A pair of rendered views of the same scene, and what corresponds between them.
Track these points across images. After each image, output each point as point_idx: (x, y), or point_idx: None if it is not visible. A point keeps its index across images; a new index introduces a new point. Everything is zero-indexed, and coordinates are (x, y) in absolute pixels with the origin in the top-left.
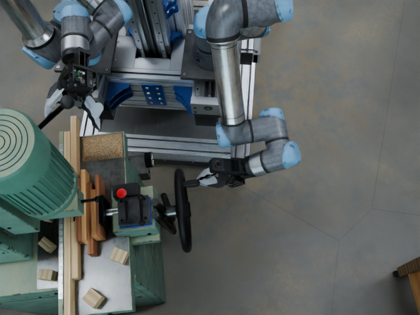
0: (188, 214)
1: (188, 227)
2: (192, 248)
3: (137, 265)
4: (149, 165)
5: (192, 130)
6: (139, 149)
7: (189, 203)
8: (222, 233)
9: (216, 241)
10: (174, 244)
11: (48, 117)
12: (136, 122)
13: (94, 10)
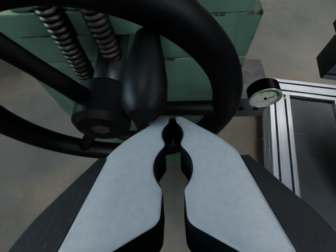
0: (72, 113)
1: (88, 142)
2: (163, 197)
3: (34, 41)
4: (250, 90)
5: (313, 205)
6: (274, 135)
7: (110, 117)
8: (177, 234)
9: (168, 225)
10: (170, 177)
11: None
12: (308, 134)
13: None
